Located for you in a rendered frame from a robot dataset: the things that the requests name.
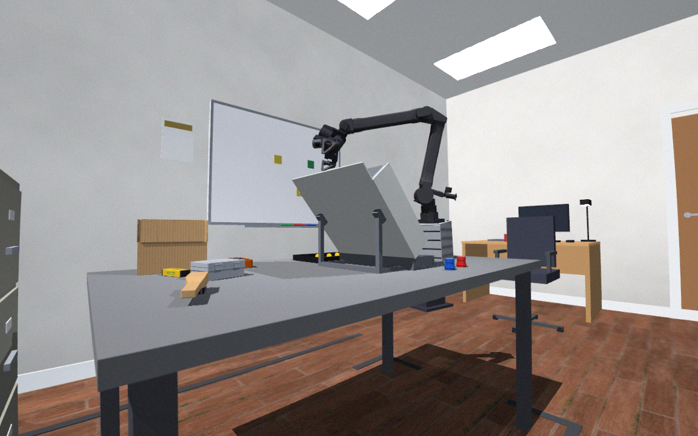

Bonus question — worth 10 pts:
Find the yellow spirit level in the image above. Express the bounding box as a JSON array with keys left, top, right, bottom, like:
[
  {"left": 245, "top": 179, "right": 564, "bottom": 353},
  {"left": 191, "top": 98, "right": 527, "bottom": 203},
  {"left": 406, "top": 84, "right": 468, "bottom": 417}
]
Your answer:
[{"left": 162, "top": 268, "right": 190, "bottom": 277}]

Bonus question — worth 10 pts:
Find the open brown cardboard box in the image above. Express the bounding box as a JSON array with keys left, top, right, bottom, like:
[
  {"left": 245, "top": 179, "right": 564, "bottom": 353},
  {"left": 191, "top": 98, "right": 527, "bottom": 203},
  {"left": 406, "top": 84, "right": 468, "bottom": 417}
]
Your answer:
[{"left": 137, "top": 219, "right": 208, "bottom": 276}]

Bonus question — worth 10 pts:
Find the green tray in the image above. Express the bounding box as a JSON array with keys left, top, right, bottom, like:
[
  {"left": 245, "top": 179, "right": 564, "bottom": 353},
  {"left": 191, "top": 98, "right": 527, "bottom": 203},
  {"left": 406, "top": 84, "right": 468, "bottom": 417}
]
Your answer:
[{"left": 293, "top": 252, "right": 339, "bottom": 263}]

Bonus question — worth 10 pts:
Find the orange digital multimeter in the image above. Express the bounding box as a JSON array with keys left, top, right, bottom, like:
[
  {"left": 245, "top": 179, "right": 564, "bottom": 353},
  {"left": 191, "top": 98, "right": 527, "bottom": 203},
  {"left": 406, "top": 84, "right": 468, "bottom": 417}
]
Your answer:
[{"left": 237, "top": 257, "right": 253, "bottom": 268}]

